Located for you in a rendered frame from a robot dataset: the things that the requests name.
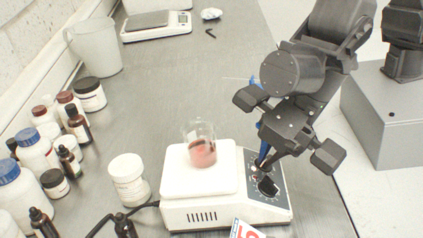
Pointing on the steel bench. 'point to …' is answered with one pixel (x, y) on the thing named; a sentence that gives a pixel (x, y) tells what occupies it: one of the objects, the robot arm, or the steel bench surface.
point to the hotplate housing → (221, 208)
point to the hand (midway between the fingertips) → (272, 149)
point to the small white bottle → (47, 100)
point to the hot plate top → (176, 174)
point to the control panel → (251, 189)
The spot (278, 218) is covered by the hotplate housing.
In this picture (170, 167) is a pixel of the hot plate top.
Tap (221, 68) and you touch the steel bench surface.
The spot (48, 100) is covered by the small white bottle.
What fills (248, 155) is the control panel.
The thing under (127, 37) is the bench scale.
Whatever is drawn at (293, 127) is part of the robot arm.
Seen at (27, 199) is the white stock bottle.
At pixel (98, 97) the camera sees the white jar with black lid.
